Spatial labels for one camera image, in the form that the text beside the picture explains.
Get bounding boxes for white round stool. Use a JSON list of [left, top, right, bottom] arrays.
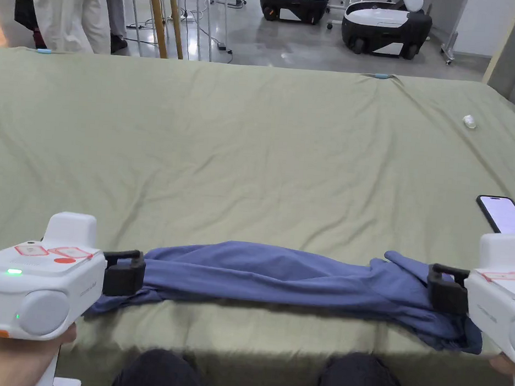
[[177, 0, 230, 63]]

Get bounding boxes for dark blue shirt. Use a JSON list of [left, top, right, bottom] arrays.
[[82, 229, 490, 355]]

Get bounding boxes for person's left hand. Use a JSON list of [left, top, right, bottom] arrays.
[[0, 316, 78, 386]]

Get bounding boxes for bed with pale green sheet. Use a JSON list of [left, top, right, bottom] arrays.
[[0, 46, 515, 386]]

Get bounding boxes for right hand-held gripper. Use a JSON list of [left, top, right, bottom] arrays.
[[419, 229, 515, 386]]

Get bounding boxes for white wheeled stand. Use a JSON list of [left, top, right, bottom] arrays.
[[438, 0, 465, 67]]

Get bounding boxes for person's right hand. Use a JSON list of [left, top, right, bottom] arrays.
[[487, 352, 515, 376]]

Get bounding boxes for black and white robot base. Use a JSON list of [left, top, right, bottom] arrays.
[[256, 0, 336, 28], [339, 0, 435, 63]]

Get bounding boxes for black smartphone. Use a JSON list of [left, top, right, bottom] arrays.
[[473, 194, 515, 241]]

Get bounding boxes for person's legs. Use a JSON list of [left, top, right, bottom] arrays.
[[109, 334, 424, 386]]

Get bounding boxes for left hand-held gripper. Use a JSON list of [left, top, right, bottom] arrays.
[[0, 208, 150, 386]]

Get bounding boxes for wooden stand legs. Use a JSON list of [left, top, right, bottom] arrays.
[[141, 0, 189, 60]]

